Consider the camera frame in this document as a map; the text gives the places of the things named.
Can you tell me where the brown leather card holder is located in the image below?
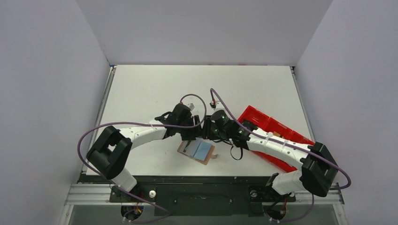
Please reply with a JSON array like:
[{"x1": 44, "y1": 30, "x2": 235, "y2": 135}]
[{"x1": 177, "y1": 138, "x2": 218, "y2": 165}]

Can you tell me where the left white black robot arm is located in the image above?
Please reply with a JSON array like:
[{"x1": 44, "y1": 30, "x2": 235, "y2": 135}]
[{"x1": 86, "y1": 103, "x2": 200, "y2": 192}]

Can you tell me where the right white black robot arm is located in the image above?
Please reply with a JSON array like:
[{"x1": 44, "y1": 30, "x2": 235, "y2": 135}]
[{"x1": 207, "y1": 110, "x2": 337, "y2": 197}]

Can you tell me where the red plastic compartment tray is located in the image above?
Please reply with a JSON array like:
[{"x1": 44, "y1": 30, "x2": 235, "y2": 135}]
[{"x1": 238, "y1": 105, "x2": 314, "y2": 173}]

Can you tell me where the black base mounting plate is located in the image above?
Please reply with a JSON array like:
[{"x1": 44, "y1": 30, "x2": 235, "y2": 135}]
[{"x1": 77, "y1": 173, "x2": 296, "y2": 218}]

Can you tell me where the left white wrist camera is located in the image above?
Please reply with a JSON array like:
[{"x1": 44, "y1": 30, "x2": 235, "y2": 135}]
[{"x1": 186, "y1": 103, "x2": 195, "y2": 111}]

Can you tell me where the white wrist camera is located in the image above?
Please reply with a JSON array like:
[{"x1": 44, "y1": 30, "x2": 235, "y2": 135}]
[
  {"x1": 186, "y1": 103, "x2": 195, "y2": 111},
  {"x1": 209, "y1": 99, "x2": 219, "y2": 109}
]

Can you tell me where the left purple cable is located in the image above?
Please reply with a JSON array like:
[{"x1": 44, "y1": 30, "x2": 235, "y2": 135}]
[{"x1": 77, "y1": 94, "x2": 207, "y2": 224}]

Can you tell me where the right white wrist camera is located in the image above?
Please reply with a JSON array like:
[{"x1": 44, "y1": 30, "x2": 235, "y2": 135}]
[{"x1": 209, "y1": 99, "x2": 219, "y2": 109}]

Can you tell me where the aluminium frame rail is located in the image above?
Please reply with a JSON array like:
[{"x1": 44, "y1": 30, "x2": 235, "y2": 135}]
[{"x1": 65, "y1": 184, "x2": 344, "y2": 206}]

